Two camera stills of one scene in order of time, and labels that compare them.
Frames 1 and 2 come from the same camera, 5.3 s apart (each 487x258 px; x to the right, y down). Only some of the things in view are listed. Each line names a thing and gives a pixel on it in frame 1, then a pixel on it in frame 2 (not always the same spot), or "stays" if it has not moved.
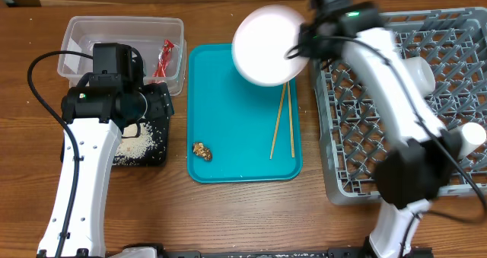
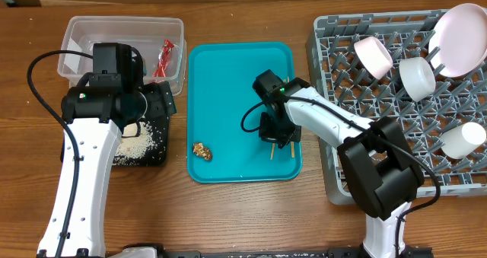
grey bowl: x=422 y=73 stays
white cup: x=473 y=134 stays
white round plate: x=261 y=42 → x=460 y=33
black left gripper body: x=158 y=104 stays
